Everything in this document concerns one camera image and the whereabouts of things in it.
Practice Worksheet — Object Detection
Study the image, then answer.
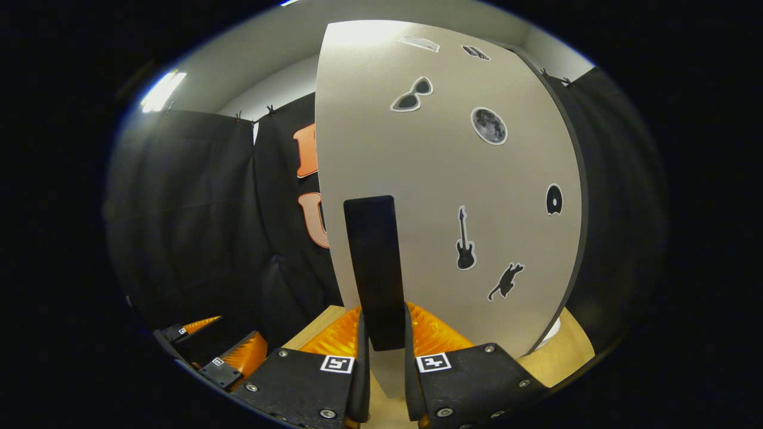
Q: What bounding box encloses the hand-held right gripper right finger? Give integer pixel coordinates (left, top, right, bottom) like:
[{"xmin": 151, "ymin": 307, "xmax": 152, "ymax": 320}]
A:
[{"xmin": 404, "ymin": 301, "xmax": 549, "ymax": 429}]

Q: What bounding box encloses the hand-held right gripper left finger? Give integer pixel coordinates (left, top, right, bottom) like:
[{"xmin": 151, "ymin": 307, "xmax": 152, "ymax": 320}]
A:
[{"xmin": 229, "ymin": 304, "xmax": 370, "ymax": 429}]

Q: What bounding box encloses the black door handle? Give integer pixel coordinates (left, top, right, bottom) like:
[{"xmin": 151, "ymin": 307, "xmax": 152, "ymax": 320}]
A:
[{"xmin": 344, "ymin": 195, "xmax": 407, "ymax": 352}]

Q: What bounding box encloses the beige cabinet door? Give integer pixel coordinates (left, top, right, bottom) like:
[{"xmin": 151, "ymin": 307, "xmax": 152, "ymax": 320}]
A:
[{"xmin": 315, "ymin": 21, "xmax": 590, "ymax": 400}]

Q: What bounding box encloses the white lidded ceramic jar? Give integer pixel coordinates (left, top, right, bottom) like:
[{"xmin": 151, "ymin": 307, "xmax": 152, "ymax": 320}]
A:
[{"xmin": 534, "ymin": 317, "xmax": 562, "ymax": 351}]

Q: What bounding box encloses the black backdrop cloth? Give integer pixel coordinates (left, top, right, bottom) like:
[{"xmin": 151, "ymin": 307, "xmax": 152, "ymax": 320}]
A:
[{"xmin": 104, "ymin": 66, "xmax": 668, "ymax": 358}]

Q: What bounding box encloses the small ceiling light panel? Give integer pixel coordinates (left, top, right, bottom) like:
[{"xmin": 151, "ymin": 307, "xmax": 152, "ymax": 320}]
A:
[{"xmin": 141, "ymin": 70, "xmax": 187, "ymax": 114}]

